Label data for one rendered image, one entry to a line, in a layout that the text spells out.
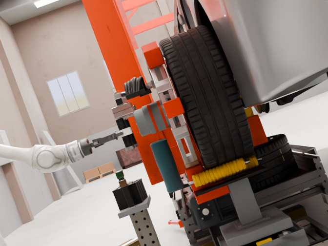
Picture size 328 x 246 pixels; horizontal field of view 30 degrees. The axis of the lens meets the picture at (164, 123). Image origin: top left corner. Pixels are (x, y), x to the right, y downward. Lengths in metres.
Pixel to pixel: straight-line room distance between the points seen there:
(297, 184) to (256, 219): 0.68
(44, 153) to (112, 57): 0.99
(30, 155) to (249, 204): 1.03
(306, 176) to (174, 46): 1.21
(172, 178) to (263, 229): 0.53
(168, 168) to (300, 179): 0.87
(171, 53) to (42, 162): 0.72
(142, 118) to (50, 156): 0.53
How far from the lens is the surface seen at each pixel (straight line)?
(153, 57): 2.71
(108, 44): 3.38
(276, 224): 2.77
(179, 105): 2.54
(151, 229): 3.51
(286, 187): 3.51
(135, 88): 2.71
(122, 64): 3.36
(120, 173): 3.28
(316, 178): 3.54
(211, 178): 2.77
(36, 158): 2.55
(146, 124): 2.84
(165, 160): 2.98
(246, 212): 2.90
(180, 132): 2.63
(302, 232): 2.75
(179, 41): 2.74
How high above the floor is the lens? 0.77
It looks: 1 degrees up
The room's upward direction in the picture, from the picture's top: 21 degrees counter-clockwise
